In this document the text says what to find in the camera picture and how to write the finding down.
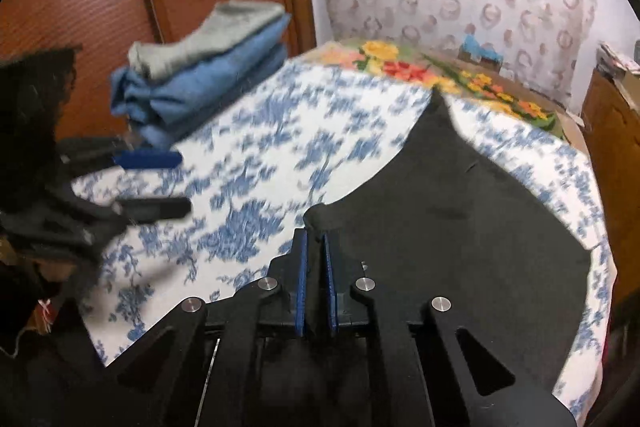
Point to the person's left forearm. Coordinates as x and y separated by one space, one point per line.
75 269

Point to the blue floral white bedsheet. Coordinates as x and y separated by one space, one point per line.
250 147

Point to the blue cloth item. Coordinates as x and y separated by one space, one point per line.
480 51

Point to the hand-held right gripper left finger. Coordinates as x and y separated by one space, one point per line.
300 289

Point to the black pants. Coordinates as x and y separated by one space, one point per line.
450 232

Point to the blue folded jeans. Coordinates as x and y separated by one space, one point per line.
200 92

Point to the grey folded garment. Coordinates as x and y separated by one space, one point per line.
210 37

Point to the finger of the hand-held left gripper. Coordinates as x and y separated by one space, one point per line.
147 159
157 208

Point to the wooden cabinet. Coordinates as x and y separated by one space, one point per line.
615 132

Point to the stack of papers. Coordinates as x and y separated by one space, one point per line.
620 59

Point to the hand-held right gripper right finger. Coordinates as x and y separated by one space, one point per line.
330 294

